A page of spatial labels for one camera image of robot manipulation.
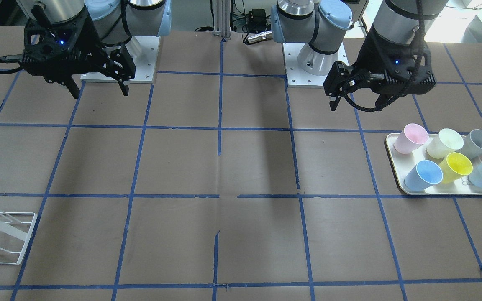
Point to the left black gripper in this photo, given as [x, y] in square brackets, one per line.
[370, 55]

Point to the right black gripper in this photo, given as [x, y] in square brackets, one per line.
[91, 38]

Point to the grey-blue plastic cup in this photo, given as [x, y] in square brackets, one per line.
[472, 146]

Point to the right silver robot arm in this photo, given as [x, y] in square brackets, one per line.
[116, 21]

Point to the pink plastic cup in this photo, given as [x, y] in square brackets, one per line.
[411, 138]

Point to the blue plastic cup front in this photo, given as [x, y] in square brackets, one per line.
[423, 175]

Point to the pale green plastic cup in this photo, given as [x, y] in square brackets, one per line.
[445, 142]

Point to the yellow plastic cup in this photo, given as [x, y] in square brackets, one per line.
[455, 166]

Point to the cream plastic tray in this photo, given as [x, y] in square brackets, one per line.
[402, 164]

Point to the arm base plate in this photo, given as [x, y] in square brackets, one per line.
[144, 52]
[306, 68]

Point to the aluminium frame post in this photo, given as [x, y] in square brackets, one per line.
[222, 17]

